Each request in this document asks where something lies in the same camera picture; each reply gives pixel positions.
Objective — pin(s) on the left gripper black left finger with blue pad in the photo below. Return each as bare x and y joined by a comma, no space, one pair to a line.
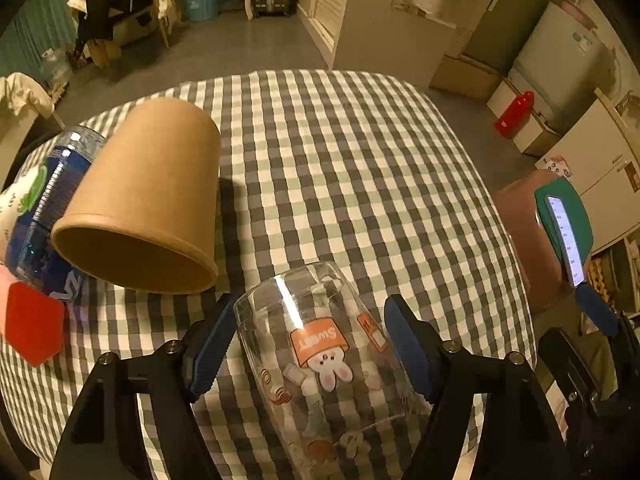
103,438

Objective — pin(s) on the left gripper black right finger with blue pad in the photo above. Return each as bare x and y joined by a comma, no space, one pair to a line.
520,438

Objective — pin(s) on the clear printed glass cup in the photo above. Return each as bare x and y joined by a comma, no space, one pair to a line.
332,383

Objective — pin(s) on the pink faceted cup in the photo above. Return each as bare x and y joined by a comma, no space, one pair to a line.
31,322

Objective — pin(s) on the brown paper cup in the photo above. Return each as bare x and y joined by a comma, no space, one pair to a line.
143,217

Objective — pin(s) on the white floral paper cup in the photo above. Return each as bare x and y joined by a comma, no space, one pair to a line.
17,199

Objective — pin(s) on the blue labelled plastic bottle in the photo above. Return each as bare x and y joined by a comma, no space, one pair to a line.
31,256

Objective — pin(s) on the phone in green case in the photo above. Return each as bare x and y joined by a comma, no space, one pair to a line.
566,222

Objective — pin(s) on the red thermos bottle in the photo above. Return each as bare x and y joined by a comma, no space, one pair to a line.
515,114

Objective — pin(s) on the grey checkered tablecloth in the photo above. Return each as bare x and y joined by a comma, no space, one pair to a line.
360,169

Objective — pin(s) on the bed with beige bedding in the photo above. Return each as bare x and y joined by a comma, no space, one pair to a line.
28,119

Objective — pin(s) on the cardboard box by wardrobe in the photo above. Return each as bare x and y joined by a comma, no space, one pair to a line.
466,77

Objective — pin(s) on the small white fridge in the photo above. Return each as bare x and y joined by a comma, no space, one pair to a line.
564,64

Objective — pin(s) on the large water jug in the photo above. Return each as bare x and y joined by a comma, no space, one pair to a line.
55,67

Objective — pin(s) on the green curtain left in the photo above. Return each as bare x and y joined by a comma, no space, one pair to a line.
38,26

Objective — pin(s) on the pink basin on fridge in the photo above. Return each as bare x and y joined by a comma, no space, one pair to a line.
578,14

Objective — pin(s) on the chair piled with clothes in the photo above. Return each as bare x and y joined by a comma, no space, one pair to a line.
105,26

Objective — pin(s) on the blue laundry basket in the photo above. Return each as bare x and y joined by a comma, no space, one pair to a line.
198,11

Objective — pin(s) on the white louvred wardrobe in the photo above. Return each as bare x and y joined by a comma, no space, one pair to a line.
377,36

